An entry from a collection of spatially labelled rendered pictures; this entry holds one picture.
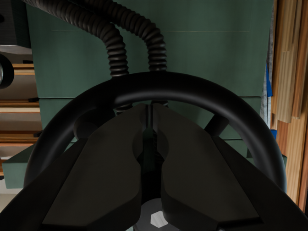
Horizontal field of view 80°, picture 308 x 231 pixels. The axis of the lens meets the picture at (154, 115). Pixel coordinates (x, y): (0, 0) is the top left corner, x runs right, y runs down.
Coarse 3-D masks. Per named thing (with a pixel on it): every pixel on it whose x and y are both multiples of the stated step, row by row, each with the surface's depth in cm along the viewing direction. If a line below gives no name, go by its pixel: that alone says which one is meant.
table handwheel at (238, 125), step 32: (96, 96) 17; (128, 96) 17; (160, 96) 18; (192, 96) 17; (224, 96) 17; (64, 128) 17; (224, 128) 19; (256, 128) 18; (32, 160) 18; (256, 160) 20; (160, 224) 19
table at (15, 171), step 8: (24, 152) 43; (248, 152) 42; (8, 160) 39; (16, 160) 39; (24, 160) 39; (248, 160) 40; (8, 168) 38; (16, 168) 38; (24, 168) 38; (8, 176) 38; (16, 176) 38; (8, 184) 39; (16, 184) 39
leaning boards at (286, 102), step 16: (288, 0) 136; (304, 0) 131; (288, 16) 136; (304, 16) 132; (288, 32) 136; (304, 32) 133; (288, 48) 138; (304, 48) 134; (272, 64) 164; (288, 64) 145; (304, 64) 136; (272, 80) 180; (288, 80) 146; (304, 80) 142; (272, 96) 172; (288, 96) 147; (304, 96) 147; (272, 112) 173; (288, 112) 148; (304, 112) 148; (272, 128) 193; (288, 128) 167; (304, 128) 149; (288, 144) 168; (304, 144) 153; (288, 160) 169; (304, 160) 154; (288, 176) 171; (304, 176) 155; (288, 192) 172; (304, 192) 156; (304, 208) 159
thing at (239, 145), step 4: (224, 140) 38; (228, 140) 39; (232, 140) 39; (236, 140) 39; (240, 140) 39; (72, 144) 37; (232, 144) 39; (236, 144) 39; (240, 144) 39; (244, 144) 39; (236, 148) 39; (240, 148) 39; (244, 148) 39; (240, 152) 39; (244, 152) 39; (140, 156) 38; (244, 156) 39
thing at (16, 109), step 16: (16, 64) 234; (32, 64) 233; (0, 112) 251; (16, 112) 250; (32, 112) 250; (0, 144) 253; (16, 144) 253; (32, 144) 252; (0, 160) 303; (0, 176) 317
